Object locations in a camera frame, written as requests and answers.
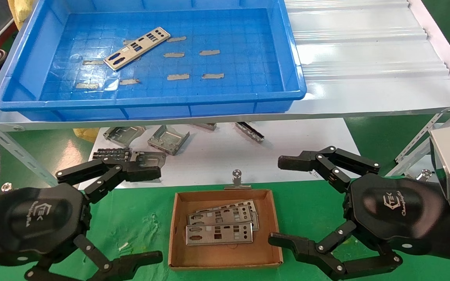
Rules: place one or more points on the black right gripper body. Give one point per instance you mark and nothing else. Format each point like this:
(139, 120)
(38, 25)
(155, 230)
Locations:
(393, 210)

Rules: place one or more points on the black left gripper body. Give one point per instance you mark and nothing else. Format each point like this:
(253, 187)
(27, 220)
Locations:
(33, 222)

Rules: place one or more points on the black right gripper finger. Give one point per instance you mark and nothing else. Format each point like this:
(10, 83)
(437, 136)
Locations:
(318, 162)
(311, 251)

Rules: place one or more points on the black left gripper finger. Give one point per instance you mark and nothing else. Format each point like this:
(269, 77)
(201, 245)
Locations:
(131, 265)
(139, 173)

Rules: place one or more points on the silver computer backplate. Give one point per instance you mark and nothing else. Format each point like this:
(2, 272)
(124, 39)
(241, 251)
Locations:
(137, 47)
(256, 221)
(193, 219)
(225, 242)

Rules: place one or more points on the brown cardboard box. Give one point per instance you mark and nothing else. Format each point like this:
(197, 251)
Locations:
(225, 257)

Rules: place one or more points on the blue plastic tray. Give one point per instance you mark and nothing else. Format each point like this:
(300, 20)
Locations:
(248, 58)

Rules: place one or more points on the green table cloth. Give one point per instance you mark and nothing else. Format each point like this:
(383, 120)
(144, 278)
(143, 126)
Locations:
(139, 218)

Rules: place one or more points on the yellow plastic bag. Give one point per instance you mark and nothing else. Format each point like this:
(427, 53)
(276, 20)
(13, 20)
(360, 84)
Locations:
(86, 134)

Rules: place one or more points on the dark toothed metal strip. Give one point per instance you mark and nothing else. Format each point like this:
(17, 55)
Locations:
(250, 132)

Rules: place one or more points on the small grey metal piece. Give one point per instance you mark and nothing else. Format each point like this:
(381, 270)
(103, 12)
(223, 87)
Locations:
(207, 126)

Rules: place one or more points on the white corrugated metal shelf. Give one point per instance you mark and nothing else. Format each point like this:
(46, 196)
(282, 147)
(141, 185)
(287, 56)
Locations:
(365, 58)

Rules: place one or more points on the grey tape strip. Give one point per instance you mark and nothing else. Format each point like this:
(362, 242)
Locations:
(213, 75)
(128, 42)

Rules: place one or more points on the grey sheet metal bracket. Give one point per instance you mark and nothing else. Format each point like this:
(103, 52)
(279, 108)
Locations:
(150, 158)
(125, 136)
(168, 140)

